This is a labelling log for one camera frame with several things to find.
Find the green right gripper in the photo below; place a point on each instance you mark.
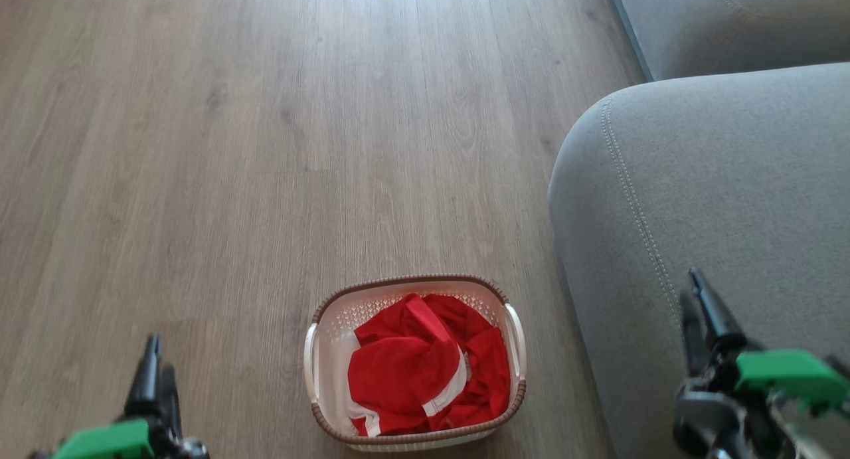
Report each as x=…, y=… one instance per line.
x=783, y=379

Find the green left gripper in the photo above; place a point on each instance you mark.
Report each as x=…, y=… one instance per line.
x=106, y=441

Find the red garment with white stripes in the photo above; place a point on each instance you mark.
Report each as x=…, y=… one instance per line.
x=398, y=376

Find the grey fabric sofa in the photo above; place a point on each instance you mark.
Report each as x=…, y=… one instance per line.
x=717, y=200

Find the white plastic laundry basket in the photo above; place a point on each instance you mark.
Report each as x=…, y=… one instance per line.
x=327, y=379

